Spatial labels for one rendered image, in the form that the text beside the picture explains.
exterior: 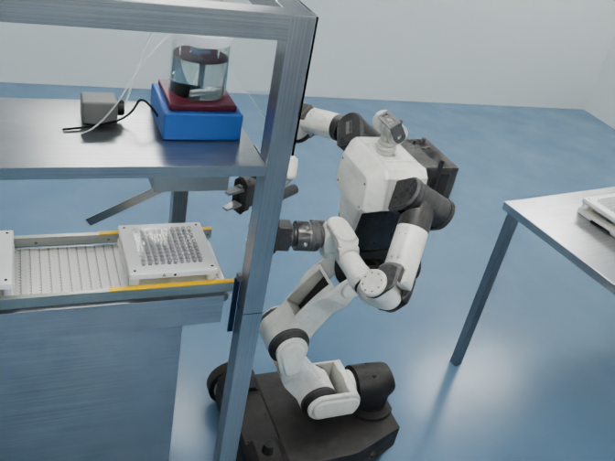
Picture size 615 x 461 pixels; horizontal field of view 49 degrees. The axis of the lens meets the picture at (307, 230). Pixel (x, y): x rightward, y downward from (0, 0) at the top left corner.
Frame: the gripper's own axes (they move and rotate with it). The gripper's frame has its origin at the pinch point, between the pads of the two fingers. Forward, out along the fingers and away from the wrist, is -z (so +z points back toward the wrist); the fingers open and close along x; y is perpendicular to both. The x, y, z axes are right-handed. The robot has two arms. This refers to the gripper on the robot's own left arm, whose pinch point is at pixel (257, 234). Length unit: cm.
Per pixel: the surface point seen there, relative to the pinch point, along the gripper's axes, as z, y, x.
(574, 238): 132, 30, 16
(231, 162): -12.8, -13.0, -29.0
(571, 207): 146, 55, 16
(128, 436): -32, -7, 75
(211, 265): -12.7, -5.3, 7.7
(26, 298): -60, -16, 12
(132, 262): -34.3, -4.6, 8.0
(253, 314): -0.3, -13.2, 18.6
